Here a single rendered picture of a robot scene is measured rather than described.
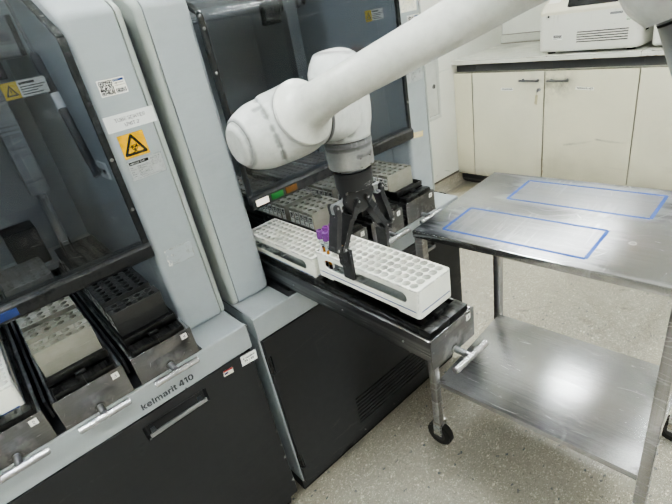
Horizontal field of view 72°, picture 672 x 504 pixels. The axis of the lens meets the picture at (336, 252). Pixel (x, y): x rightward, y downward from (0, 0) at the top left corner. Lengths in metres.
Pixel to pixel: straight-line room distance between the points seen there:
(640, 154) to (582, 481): 1.98
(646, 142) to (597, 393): 1.86
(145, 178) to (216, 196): 0.17
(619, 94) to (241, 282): 2.44
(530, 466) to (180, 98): 1.45
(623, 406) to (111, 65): 1.49
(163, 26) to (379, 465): 1.41
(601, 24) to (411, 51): 2.49
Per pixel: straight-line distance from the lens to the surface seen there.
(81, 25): 1.02
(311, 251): 1.12
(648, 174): 3.17
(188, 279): 1.14
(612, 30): 3.07
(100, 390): 1.07
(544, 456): 1.74
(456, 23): 0.64
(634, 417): 1.52
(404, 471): 1.69
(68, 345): 1.09
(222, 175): 1.12
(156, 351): 1.07
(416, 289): 0.85
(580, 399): 1.53
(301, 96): 0.68
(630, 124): 3.12
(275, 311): 1.18
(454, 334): 0.92
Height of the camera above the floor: 1.36
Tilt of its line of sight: 28 degrees down
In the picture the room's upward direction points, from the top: 11 degrees counter-clockwise
